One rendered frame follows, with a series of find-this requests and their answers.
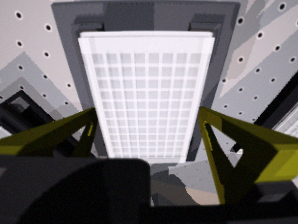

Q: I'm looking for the white well plate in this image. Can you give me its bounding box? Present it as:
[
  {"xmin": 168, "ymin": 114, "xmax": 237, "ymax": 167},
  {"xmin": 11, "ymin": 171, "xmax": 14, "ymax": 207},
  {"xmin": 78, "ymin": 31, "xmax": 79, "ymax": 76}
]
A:
[
  {"xmin": 78, "ymin": 31, "xmax": 215, "ymax": 163},
  {"xmin": 272, "ymin": 102, "xmax": 298, "ymax": 137},
  {"xmin": 0, "ymin": 126, "xmax": 12, "ymax": 138}
]

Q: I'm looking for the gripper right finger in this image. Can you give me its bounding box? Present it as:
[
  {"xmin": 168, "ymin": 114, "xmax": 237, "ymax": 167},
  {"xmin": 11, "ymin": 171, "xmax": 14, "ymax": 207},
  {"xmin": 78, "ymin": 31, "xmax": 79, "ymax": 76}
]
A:
[{"xmin": 198, "ymin": 106, "xmax": 298, "ymax": 204}]

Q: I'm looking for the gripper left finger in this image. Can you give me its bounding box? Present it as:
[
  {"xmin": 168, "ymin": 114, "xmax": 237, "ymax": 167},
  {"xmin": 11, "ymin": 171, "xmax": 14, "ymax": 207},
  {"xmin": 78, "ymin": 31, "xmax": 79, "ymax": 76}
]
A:
[{"xmin": 0, "ymin": 107, "xmax": 98, "ymax": 158}]

